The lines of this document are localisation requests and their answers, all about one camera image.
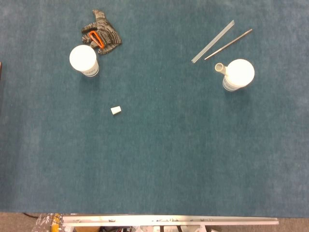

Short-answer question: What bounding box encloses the yellow object under table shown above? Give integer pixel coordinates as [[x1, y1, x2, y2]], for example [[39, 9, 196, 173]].
[[50, 213, 63, 232]]

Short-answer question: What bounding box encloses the white paper cup blue print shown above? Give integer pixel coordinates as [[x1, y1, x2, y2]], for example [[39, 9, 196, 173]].
[[222, 58, 255, 93], [69, 44, 99, 78]]

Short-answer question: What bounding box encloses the teal felt table cloth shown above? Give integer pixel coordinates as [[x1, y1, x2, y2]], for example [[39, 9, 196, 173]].
[[0, 0, 309, 215]]

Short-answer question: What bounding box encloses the thin dark metal rod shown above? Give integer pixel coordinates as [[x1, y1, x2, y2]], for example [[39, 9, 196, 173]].
[[204, 29, 253, 60]]

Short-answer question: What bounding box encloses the transparent glass test tube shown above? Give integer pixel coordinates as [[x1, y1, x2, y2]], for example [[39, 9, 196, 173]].
[[214, 63, 228, 76]]

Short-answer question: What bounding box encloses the orange red plastic clip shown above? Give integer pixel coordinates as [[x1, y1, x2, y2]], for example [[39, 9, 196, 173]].
[[88, 30, 105, 49]]

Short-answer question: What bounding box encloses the crumpled clear plastic wrap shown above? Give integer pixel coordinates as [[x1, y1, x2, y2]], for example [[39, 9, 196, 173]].
[[31, 214, 55, 232]]

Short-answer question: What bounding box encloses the aluminium frame rail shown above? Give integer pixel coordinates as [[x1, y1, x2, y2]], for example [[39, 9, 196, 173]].
[[62, 216, 279, 227]]

